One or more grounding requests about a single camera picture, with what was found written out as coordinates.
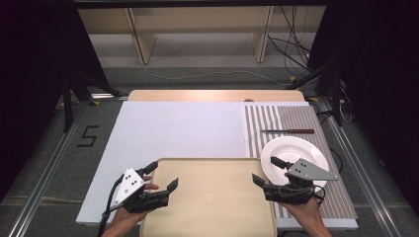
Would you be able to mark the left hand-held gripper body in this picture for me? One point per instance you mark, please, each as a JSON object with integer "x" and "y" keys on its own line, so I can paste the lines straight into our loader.
{"x": 130, "y": 184}

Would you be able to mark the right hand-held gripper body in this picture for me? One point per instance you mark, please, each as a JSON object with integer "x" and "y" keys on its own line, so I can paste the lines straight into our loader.
{"x": 306, "y": 172}

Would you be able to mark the person's left hand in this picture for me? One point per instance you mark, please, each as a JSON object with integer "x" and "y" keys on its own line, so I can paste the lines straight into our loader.
{"x": 126, "y": 217}

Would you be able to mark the person's right hand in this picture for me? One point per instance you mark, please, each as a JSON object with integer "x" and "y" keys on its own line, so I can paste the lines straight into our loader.
{"x": 306, "y": 212}

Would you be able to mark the white round plate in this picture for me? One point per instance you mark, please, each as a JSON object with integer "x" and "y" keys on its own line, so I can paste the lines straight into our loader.
{"x": 290, "y": 151}

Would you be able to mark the striped placemat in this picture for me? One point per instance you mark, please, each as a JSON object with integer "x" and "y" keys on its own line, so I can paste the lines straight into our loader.
{"x": 332, "y": 148}

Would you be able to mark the wooden cutting board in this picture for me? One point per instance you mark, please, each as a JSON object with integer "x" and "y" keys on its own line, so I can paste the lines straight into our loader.
{"x": 210, "y": 200}

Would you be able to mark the white board table cover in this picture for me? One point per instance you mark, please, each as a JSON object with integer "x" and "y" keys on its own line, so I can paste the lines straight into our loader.
{"x": 181, "y": 131}

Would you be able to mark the black tripod stand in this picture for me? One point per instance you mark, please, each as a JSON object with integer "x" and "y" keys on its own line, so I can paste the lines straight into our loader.
{"x": 80, "y": 92}
{"x": 329, "y": 85}

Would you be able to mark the black curtain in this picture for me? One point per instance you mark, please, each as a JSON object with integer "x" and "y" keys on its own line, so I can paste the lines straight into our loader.
{"x": 36, "y": 65}
{"x": 378, "y": 72}

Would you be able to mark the light wooden shelf unit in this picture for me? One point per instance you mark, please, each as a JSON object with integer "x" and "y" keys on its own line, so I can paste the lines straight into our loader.
{"x": 204, "y": 19}

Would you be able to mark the aluminium floor rail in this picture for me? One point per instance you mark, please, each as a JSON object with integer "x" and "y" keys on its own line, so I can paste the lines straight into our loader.
{"x": 42, "y": 174}
{"x": 365, "y": 174}

